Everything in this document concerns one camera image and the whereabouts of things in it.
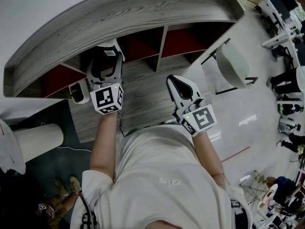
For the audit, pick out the grey chair with black frame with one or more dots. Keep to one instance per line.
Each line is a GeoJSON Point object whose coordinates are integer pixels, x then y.
{"type": "Point", "coordinates": [232, 63]}

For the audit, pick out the white office desk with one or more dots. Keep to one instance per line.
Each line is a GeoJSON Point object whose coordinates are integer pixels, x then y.
{"type": "Point", "coordinates": [277, 36]}

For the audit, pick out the small white bin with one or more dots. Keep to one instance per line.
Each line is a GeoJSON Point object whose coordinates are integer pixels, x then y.
{"type": "Point", "coordinates": [79, 96]}

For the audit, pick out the person's right forearm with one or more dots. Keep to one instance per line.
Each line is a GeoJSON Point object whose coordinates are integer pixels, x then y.
{"type": "Point", "coordinates": [208, 156]}

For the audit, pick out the person's white shirt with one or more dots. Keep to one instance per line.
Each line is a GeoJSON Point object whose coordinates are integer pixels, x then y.
{"type": "Point", "coordinates": [157, 175]}

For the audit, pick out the small round white table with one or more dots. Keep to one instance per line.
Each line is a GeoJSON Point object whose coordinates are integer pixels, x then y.
{"type": "Point", "coordinates": [269, 195]}

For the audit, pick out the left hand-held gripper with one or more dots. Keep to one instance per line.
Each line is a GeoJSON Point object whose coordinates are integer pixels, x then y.
{"type": "Point", "coordinates": [106, 99]}

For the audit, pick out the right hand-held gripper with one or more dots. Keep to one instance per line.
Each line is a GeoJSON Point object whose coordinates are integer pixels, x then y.
{"type": "Point", "coordinates": [202, 118]}

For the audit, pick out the grey wooden shelf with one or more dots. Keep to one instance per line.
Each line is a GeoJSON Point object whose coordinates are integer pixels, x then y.
{"type": "Point", "coordinates": [119, 13]}

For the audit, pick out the person's left forearm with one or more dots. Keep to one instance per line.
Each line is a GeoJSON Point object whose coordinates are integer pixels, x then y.
{"type": "Point", "coordinates": [103, 142]}

